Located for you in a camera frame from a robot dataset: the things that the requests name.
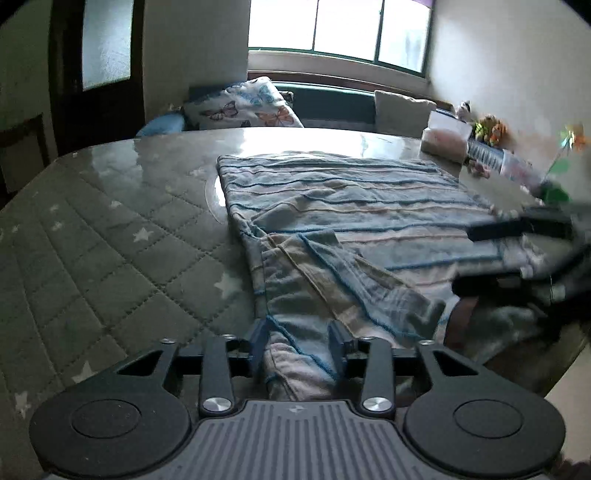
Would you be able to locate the clear plastic box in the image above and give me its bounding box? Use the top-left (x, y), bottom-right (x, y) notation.
top-left (468, 139), bottom-right (544, 191)

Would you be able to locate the butterfly print pillow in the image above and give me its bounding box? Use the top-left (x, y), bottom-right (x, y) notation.
top-left (182, 77), bottom-right (304, 130)

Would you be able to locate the dark wooden door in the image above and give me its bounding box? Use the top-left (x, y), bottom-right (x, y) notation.
top-left (48, 0), bottom-right (145, 156)

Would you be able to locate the plush toy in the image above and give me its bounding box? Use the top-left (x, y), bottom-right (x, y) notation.
top-left (474, 115), bottom-right (507, 147)

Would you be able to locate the glass turntable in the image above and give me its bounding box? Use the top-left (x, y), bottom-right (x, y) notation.
top-left (205, 174), bottom-right (228, 224)

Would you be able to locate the dark wooden side table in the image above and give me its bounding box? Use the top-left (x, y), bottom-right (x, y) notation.
top-left (0, 114), bottom-right (50, 207)

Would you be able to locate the striped blue beige garment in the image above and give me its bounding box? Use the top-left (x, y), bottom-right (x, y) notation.
top-left (217, 153), bottom-right (544, 401)

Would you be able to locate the tissue box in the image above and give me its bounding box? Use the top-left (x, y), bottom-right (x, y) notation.
top-left (421, 110), bottom-right (472, 164)

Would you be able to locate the pink small object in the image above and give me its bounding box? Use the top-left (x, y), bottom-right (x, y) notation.
top-left (467, 159), bottom-right (490, 179)

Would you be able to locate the white cushion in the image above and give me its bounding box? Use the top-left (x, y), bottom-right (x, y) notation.
top-left (374, 90), bottom-right (437, 139)

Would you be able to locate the colourful pinwheel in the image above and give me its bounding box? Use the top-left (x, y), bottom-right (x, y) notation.
top-left (544, 122), bottom-right (590, 185)

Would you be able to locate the green framed window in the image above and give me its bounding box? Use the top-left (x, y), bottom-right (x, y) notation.
top-left (249, 0), bottom-right (434, 75)

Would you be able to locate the blue cushion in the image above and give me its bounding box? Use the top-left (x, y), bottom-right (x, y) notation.
top-left (136, 112), bottom-right (185, 138)

